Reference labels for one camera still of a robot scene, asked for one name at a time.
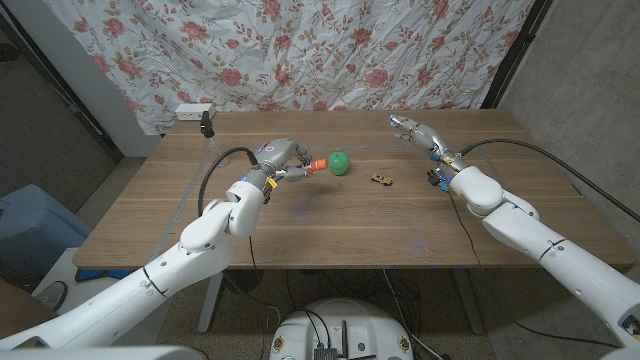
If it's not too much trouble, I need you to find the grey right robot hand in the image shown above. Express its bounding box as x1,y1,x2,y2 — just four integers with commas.
388,113,469,174

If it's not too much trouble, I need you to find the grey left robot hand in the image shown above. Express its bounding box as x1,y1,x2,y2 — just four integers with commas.
247,138,314,189

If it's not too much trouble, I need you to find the green stress ball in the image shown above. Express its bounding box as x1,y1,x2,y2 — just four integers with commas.
327,151,351,177

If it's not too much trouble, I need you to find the clear spray bottle black nozzle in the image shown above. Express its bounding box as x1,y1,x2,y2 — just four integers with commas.
199,110,230,169

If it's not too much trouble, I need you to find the white power strip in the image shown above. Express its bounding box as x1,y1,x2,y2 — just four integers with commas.
174,102,217,122

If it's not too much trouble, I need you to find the floral backdrop cloth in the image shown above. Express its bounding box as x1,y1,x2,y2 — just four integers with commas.
42,0,536,136

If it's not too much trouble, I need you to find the black backdrop stand pole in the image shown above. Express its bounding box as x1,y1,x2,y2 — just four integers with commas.
480,0,554,110

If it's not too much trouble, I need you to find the black round mesh disc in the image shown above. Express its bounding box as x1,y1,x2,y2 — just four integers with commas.
222,269,264,294

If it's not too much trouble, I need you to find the metal table leg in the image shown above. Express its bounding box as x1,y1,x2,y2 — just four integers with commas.
452,267,486,335
197,272,226,335

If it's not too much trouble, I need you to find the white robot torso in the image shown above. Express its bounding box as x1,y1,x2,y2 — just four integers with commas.
269,298,415,360

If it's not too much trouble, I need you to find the blue flat floor object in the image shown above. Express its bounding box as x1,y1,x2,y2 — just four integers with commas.
74,268,132,283

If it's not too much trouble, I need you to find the white floor panel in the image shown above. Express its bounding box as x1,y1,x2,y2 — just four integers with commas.
32,247,151,314

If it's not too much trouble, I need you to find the blue storage bin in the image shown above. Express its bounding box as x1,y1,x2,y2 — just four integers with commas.
0,183,94,277

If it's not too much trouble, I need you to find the grey sneaker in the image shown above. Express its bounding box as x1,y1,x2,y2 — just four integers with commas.
33,280,69,312

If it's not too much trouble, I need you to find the white robot chest edge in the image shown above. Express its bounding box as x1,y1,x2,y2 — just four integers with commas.
0,344,207,360

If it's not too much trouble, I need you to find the person's bare leg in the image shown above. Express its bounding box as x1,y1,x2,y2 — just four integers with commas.
0,277,57,341

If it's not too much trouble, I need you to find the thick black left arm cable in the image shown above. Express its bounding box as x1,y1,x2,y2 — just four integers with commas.
198,145,261,219

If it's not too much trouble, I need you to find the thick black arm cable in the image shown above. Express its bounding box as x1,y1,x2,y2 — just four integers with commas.
459,138,640,224
198,145,261,219

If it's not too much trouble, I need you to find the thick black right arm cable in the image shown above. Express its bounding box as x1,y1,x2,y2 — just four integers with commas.
459,138,640,224

